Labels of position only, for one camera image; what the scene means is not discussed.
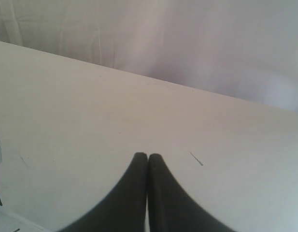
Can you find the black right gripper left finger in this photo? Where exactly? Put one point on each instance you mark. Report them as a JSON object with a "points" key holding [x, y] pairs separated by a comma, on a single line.
{"points": [[124, 208]]}

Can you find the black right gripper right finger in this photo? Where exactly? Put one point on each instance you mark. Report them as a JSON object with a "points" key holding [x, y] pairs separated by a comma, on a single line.
{"points": [[170, 208]]}

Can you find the white five-outlet power strip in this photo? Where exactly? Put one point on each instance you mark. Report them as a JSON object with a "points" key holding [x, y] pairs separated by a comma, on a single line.
{"points": [[11, 222]]}

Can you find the white backdrop curtain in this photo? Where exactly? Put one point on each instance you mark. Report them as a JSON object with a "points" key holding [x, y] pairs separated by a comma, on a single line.
{"points": [[246, 49]]}

